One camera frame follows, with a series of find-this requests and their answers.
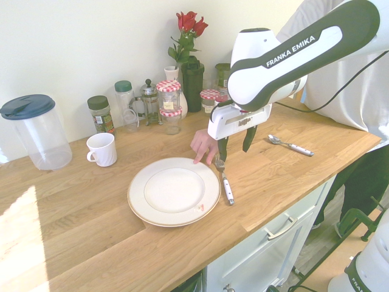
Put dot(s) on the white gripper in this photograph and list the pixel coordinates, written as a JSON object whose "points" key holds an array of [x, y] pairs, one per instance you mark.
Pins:
{"points": [[234, 121]]}

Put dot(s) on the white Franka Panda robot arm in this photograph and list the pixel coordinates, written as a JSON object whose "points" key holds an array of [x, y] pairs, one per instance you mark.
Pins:
{"points": [[252, 82]]}

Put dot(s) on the white plate with gold rim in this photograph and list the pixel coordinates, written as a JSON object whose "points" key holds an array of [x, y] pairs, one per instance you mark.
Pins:
{"points": [[173, 191]]}

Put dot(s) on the person's bare hand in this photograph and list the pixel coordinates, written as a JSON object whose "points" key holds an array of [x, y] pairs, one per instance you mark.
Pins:
{"points": [[202, 141]]}

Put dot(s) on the labelled jar red checkered lid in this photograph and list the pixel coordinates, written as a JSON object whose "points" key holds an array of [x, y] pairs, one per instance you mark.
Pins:
{"points": [[209, 98]]}

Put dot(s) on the clear drinking glass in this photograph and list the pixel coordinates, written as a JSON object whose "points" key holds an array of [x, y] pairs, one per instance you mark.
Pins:
{"points": [[209, 82]]}

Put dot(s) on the short jar red checkered lid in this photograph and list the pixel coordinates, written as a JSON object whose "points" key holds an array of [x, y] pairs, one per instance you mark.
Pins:
{"points": [[171, 121]]}

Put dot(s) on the container with green lid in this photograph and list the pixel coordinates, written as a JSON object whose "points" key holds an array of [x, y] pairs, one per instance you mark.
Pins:
{"points": [[222, 74]]}

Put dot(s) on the black shaker bottle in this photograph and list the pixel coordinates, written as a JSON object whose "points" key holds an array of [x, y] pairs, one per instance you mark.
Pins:
{"points": [[192, 85]]}

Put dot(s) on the tall jar red checkered lid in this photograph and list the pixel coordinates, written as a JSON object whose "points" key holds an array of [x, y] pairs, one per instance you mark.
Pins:
{"points": [[168, 94]]}

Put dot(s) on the glass french press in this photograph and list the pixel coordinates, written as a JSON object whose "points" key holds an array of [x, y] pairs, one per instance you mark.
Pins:
{"points": [[149, 103]]}

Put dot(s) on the small clear measuring cup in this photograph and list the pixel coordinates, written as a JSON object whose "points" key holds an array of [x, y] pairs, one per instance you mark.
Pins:
{"points": [[131, 121]]}

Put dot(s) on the clear bottle with green lid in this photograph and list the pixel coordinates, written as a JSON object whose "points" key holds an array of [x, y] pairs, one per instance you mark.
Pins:
{"points": [[124, 94]]}

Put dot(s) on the red roses with green leaves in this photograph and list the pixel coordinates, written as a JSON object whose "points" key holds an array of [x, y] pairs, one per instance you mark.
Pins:
{"points": [[187, 27]]}

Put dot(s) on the person in white shirt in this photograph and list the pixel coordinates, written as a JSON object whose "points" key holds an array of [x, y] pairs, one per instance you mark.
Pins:
{"points": [[358, 100]]}

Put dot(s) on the white ceramic mug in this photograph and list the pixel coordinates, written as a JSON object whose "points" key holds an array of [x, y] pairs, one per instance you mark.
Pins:
{"points": [[104, 150]]}

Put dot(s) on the spice jar with dark lid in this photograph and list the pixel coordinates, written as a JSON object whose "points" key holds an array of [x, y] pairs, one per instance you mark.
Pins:
{"points": [[100, 117]]}

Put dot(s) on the green metal clamp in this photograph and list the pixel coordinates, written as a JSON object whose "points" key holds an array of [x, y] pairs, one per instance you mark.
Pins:
{"points": [[355, 217]]}

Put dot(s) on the silver cabinet knob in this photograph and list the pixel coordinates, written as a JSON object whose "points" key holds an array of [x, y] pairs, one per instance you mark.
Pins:
{"points": [[227, 287]]}

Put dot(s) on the clear pitcher dark blue lid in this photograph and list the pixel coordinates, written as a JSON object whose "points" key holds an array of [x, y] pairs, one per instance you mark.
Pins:
{"points": [[39, 137]]}

